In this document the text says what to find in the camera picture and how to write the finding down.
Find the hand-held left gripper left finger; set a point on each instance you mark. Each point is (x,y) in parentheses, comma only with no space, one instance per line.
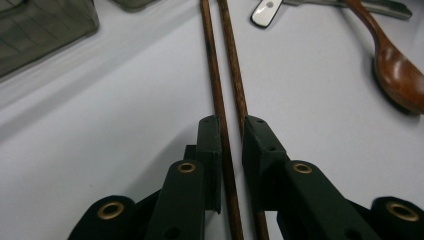
(208,166)

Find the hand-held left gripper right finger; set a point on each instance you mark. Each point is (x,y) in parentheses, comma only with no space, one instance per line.
(266,173)

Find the brown wooden chopstick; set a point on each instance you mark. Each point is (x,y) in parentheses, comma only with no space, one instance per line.
(234,66)
(217,96)

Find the brown wooden spoon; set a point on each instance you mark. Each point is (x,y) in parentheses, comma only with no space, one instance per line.
(396,76)

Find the steel table knife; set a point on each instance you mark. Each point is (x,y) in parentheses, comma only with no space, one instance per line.
(383,9)

